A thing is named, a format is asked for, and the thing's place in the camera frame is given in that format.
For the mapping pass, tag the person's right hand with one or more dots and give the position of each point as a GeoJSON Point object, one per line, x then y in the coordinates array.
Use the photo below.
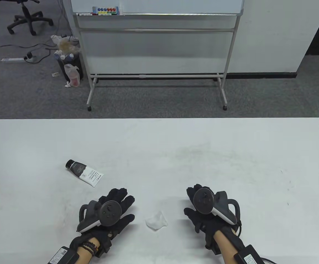
{"type": "Point", "coordinates": [203, 223]}

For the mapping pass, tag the person's left hand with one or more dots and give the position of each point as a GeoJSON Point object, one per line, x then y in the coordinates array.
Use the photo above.
{"type": "Point", "coordinates": [123, 200]}

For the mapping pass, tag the white cotton pad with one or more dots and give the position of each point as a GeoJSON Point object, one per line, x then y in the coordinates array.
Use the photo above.
{"type": "Point", "coordinates": [156, 220]}

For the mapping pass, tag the white black cleansing milk tube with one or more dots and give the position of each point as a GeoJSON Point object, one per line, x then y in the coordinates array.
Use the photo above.
{"type": "Point", "coordinates": [85, 172]}

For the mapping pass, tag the person's right forearm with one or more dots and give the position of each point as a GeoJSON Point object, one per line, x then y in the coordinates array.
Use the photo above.
{"type": "Point", "coordinates": [226, 247]}

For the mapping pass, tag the black right forearm sensor box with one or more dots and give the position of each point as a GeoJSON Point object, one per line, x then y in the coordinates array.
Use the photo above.
{"type": "Point", "coordinates": [248, 257]}

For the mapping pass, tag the black left forearm sensor box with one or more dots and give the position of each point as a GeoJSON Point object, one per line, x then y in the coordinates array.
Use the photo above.
{"type": "Point", "coordinates": [63, 255]}

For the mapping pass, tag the person's left forearm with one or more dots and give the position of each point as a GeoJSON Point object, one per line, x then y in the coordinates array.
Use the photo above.
{"type": "Point", "coordinates": [83, 256]}

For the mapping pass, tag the grey white left hand controller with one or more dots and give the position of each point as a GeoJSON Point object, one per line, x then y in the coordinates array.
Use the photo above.
{"type": "Point", "coordinates": [109, 213]}

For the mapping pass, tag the grey white hand controller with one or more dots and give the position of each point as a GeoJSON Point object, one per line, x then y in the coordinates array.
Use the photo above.
{"type": "Point", "coordinates": [203, 200]}
{"type": "Point", "coordinates": [109, 213]}

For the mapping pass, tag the grey white right hand controller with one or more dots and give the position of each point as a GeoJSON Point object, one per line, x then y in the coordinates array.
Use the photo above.
{"type": "Point", "coordinates": [203, 200]}

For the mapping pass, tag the crumpled white tissue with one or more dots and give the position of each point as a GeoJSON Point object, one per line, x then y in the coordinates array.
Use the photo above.
{"type": "Point", "coordinates": [67, 84]}

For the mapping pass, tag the clear plastic bag red contents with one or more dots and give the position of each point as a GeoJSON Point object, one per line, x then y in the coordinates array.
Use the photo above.
{"type": "Point", "coordinates": [72, 75]}

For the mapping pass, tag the small paper scrap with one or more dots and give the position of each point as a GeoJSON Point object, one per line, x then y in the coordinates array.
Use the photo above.
{"type": "Point", "coordinates": [55, 74]}

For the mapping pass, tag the black trash bin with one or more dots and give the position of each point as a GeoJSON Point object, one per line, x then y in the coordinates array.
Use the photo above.
{"type": "Point", "coordinates": [60, 68]}

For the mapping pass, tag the beige plastic bag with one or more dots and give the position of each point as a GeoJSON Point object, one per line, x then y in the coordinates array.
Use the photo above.
{"type": "Point", "coordinates": [65, 45]}

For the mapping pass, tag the black white plug adapter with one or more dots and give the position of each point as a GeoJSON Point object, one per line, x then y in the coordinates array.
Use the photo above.
{"type": "Point", "coordinates": [29, 56]}

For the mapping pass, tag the white power strip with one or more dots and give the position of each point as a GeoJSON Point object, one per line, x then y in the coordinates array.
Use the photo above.
{"type": "Point", "coordinates": [12, 59]}

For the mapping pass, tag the pack of coloured magnets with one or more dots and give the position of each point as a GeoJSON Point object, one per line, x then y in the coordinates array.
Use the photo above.
{"type": "Point", "coordinates": [105, 10]}

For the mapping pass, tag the whiteboard on metal stand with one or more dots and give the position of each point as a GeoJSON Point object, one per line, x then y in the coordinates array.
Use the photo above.
{"type": "Point", "coordinates": [176, 5]}

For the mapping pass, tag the black office chair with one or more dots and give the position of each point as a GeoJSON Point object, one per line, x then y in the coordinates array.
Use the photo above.
{"type": "Point", "coordinates": [27, 18]}

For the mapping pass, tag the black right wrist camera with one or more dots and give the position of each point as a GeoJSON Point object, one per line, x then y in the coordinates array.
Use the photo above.
{"type": "Point", "coordinates": [209, 243]}

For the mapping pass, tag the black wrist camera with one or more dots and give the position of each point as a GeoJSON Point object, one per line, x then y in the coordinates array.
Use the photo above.
{"type": "Point", "coordinates": [105, 244]}
{"type": "Point", "coordinates": [209, 243]}

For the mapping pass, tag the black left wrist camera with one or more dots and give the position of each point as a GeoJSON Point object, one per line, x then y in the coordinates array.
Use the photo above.
{"type": "Point", "coordinates": [105, 244]}

